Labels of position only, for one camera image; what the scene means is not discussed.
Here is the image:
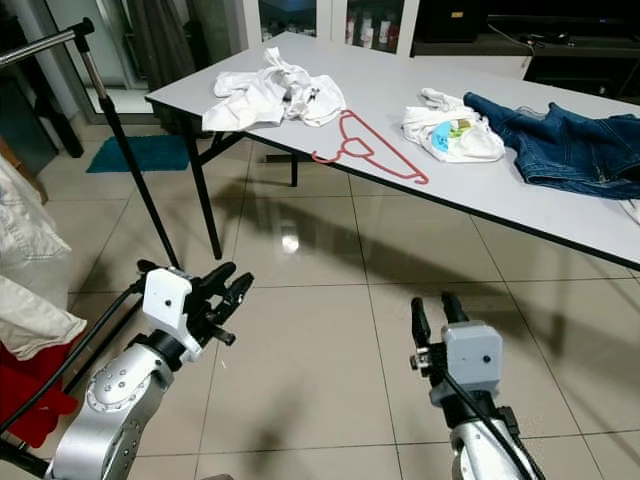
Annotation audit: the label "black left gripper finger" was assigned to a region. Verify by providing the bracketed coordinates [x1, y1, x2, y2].
[212, 272, 256, 317]
[195, 261, 238, 298]

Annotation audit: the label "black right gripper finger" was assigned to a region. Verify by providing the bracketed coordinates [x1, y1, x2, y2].
[437, 290, 471, 331]
[407, 296, 435, 353]

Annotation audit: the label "red plastic hanger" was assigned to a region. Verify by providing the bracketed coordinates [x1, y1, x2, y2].
[310, 110, 431, 186]

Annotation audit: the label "white printed T-shirt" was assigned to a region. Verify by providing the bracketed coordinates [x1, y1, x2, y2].
[202, 47, 346, 133]

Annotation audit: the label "teal floor mat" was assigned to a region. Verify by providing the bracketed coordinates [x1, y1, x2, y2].
[85, 135, 191, 174]

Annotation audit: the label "white denim jacket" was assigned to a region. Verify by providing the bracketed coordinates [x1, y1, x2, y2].
[0, 160, 89, 361]

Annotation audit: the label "red shirt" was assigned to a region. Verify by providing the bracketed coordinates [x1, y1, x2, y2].
[0, 340, 73, 449]

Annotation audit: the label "white crumpled garment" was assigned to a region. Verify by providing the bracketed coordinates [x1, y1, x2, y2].
[402, 88, 506, 164]

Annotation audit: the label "blue denim jeans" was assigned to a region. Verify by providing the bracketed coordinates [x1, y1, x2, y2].
[463, 92, 640, 201]

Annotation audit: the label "glass sliding door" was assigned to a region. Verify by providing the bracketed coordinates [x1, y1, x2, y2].
[10, 0, 241, 116]

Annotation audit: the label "dark grey curtain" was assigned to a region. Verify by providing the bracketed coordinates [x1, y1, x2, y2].
[125, 0, 191, 101]

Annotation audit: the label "black glass console table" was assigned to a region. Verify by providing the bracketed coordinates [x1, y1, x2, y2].
[0, 70, 61, 179]

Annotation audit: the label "white table with black legs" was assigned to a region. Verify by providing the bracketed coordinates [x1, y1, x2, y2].
[145, 33, 640, 271]

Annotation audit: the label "white low drawer unit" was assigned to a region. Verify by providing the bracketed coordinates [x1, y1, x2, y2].
[400, 52, 531, 81]

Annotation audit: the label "dark TV stand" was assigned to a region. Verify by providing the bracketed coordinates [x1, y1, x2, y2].
[410, 0, 640, 101]

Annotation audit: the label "chrome clothes rack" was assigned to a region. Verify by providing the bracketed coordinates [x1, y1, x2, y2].
[0, 17, 186, 480]

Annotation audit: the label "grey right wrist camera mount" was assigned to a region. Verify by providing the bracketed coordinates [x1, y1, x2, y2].
[443, 322, 504, 393]

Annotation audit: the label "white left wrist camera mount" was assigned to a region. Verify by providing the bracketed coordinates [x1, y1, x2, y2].
[142, 267, 194, 336]

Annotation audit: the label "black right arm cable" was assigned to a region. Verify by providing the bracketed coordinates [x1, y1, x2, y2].
[435, 365, 551, 480]

